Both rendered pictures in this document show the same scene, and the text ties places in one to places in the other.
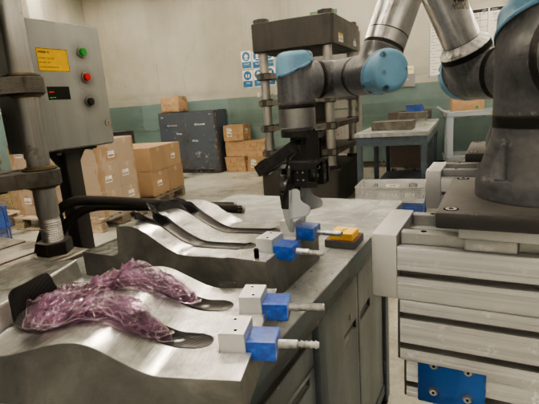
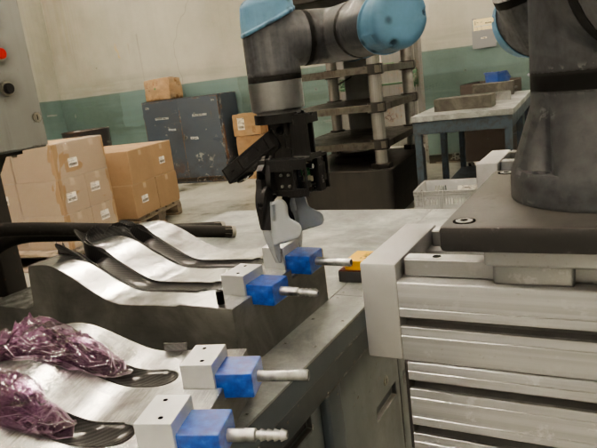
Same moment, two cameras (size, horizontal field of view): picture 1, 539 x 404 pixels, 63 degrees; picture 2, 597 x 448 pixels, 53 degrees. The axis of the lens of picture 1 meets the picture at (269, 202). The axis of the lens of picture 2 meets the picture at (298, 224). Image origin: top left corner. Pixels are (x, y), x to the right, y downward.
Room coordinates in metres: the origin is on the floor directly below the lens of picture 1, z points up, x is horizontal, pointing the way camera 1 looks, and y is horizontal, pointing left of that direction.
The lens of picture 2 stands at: (0.05, -0.09, 1.15)
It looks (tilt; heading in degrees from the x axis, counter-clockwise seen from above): 13 degrees down; 1
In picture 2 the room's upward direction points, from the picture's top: 7 degrees counter-clockwise
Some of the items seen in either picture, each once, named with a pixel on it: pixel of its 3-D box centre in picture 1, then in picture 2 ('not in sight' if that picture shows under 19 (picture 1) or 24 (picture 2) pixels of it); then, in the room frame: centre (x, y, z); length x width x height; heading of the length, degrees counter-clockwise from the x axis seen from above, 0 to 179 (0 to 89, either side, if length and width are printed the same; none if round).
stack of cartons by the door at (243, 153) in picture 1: (249, 147); (269, 143); (7.81, 0.29, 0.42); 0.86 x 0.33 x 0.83; 65
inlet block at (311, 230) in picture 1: (312, 231); (310, 260); (0.90, -0.09, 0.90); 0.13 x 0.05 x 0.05; 61
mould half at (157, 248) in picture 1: (199, 240); (153, 280); (0.99, 0.17, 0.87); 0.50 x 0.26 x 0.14; 61
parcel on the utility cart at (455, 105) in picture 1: (466, 104); not in sight; (6.20, -2.84, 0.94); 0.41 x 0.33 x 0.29; 73
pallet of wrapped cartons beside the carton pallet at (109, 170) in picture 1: (77, 181); (29, 202); (4.87, 2.13, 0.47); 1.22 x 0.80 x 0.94; 69
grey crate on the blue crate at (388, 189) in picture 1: (391, 191); (464, 195); (3.99, -1.14, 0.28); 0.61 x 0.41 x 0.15; 65
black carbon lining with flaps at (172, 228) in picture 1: (200, 222); (150, 253); (0.97, 0.16, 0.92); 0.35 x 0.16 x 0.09; 61
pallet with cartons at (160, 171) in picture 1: (128, 174); (102, 188); (5.84, 1.86, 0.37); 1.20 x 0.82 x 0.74; 73
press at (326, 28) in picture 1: (315, 110); (357, 87); (5.59, -0.67, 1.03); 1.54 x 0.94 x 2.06; 155
